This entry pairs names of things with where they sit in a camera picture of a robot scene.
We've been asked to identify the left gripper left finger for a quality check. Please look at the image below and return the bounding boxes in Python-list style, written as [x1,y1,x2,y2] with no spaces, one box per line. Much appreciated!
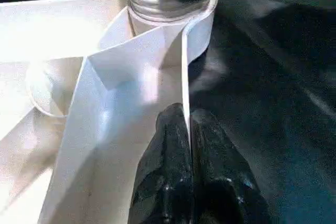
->
[128,103,193,224]

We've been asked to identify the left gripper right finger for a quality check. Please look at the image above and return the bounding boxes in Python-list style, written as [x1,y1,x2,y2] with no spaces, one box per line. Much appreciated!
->
[189,109,271,224]

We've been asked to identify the white plastic table top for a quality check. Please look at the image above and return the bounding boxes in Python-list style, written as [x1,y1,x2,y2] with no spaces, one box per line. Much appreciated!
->
[0,0,219,224]

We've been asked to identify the black plastic mat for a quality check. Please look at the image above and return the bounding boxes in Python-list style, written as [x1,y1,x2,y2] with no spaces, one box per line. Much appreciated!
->
[0,0,336,224]

